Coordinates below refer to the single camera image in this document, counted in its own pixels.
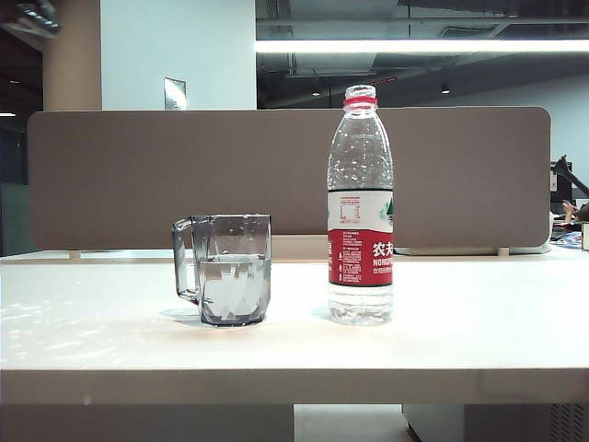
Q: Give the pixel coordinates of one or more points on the clear grey faceted mug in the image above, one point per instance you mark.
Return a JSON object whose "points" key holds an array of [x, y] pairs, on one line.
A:
{"points": [[230, 285]]}

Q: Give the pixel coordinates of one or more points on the white ceiling light strip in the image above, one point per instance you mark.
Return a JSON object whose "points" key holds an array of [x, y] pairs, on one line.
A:
{"points": [[414, 46]]}

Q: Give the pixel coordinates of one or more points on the clear water bottle red label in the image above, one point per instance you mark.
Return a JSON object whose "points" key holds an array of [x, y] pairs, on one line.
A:
{"points": [[361, 258]]}

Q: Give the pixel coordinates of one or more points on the black shiny ceiling fixture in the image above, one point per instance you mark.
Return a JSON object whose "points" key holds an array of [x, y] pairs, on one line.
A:
{"points": [[37, 16]]}

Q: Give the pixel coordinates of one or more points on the grey cabinet under table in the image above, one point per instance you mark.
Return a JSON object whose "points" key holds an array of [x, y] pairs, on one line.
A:
{"points": [[497, 423]]}

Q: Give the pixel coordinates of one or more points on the white rounded base plate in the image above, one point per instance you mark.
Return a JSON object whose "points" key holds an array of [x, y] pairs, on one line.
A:
{"points": [[451, 250]]}

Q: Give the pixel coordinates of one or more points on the brown desk partition screen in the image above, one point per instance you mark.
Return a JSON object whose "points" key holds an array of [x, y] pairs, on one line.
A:
{"points": [[184, 175]]}

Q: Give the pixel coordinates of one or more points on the framed wall sign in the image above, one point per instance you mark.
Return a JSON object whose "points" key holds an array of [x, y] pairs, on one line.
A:
{"points": [[175, 94]]}

